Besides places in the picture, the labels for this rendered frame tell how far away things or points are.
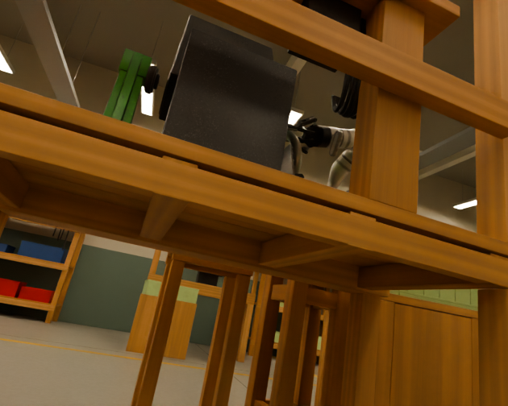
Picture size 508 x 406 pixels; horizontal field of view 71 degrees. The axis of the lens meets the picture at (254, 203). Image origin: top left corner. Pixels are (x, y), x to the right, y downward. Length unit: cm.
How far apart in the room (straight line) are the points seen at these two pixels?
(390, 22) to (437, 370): 141
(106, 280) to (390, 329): 544
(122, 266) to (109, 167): 594
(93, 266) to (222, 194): 599
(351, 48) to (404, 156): 29
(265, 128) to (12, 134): 54
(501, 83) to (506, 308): 67
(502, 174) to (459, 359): 99
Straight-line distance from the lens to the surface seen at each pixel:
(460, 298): 199
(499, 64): 142
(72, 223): 124
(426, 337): 186
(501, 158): 125
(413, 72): 104
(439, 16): 130
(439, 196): 964
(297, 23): 91
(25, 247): 630
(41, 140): 72
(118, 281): 659
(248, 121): 92
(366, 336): 157
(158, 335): 146
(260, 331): 180
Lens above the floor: 58
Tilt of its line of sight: 18 degrees up
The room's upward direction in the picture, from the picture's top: 11 degrees clockwise
